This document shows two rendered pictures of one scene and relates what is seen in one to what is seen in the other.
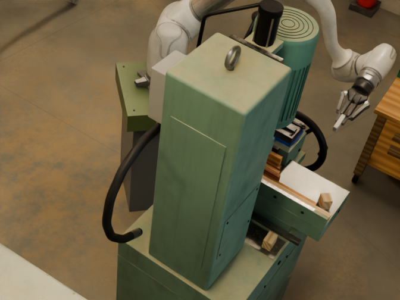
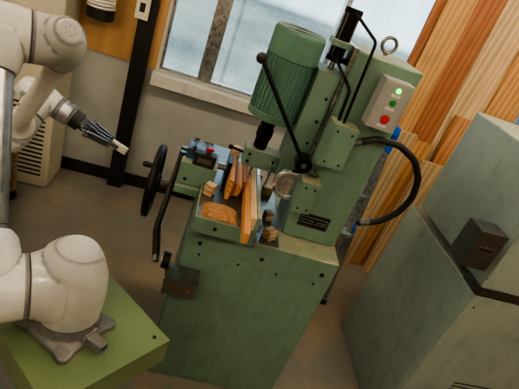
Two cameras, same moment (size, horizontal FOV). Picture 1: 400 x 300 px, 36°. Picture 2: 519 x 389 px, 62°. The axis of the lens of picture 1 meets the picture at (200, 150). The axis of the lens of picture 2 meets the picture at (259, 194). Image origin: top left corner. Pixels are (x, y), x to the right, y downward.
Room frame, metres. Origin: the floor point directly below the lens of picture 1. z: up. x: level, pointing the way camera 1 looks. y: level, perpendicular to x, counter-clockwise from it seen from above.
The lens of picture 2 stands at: (2.31, 1.02, 1.67)
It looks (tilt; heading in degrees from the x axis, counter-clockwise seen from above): 28 degrees down; 231
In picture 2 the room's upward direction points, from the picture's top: 22 degrees clockwise
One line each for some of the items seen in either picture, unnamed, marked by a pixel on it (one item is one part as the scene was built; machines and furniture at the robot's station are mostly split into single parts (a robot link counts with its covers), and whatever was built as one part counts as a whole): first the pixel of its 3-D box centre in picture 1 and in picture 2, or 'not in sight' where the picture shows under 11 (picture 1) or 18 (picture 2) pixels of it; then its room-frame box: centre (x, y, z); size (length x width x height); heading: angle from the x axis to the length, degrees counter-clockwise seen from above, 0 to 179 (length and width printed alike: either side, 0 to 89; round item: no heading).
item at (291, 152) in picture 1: (277, 142); (198, 168); (1.59, -0.27, 0.91); 0.15 x 0.14 x 0.09; 62
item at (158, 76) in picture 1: (170, 88); (387, 104); (1.20, 0.10, 1.40); 0.10 x 0.06 x 0.16; 152
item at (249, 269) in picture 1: (223, 225); (262, 223); (1.31, -0.12, 0.76); 0.57 x 0.45 x 0.09; 152
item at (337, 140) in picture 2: not in sight; (335, 143); (1.30, 0.06, 1.23); 0.09 x 0.08 x 0.15; 152
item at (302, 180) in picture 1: (263, 164); (216, 184); (1.51, -0.23, 0.87); 0.61 x 0.30 x 0.06; 62
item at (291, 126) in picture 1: (281, 125); (202, 152); (1.59, -0.26, 0.99); 0.13 x 0.11 x 0.06; 62
